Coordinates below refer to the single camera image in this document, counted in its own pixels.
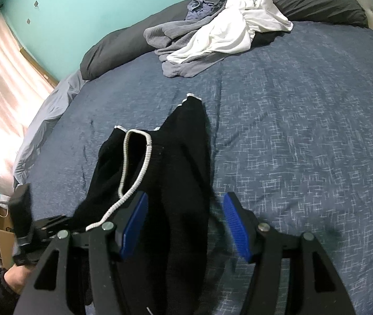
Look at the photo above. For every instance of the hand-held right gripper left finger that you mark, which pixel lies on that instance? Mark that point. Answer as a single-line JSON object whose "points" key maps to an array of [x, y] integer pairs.
{"points": [[135, 226]]}

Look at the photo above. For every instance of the dark grey pillow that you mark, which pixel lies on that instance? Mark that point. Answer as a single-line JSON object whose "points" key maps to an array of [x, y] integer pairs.
{"points": [[321, 3], [114, 52]]}

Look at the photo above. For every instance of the light grey bed sheet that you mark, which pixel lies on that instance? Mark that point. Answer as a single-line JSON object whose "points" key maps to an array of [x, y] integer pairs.
{"points": [[45, 118]]}

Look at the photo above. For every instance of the grey hoodie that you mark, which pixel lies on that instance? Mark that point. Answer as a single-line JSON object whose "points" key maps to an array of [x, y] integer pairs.
{"points": [[173, 32]]}

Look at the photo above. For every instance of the black sweater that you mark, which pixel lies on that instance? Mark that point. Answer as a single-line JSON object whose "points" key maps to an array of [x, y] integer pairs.
{"points": [[179, 170]]}

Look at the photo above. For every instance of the blue-grey garment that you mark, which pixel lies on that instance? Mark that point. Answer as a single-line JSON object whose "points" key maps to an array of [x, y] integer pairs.
{"points": [[201, 10]]}

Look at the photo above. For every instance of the white shirt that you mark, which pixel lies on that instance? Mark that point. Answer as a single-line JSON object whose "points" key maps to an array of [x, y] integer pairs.
{"points": [[225, 32]]}

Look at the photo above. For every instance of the blue patterned bedspread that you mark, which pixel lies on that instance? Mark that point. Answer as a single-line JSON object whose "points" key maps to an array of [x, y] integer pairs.
{"points": [[304, 137]]}

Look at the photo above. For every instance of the pink curtain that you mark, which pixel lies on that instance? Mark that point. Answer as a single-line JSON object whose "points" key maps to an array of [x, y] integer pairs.
{"points": [[2, 88]]}

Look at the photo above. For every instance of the person's left hand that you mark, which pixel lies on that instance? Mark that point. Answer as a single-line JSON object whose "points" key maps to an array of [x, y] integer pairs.
{"points": [[17, 279]]}

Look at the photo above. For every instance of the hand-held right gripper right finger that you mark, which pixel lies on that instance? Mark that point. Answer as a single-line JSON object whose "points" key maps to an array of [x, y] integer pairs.
{"points": [[237, 226]]}

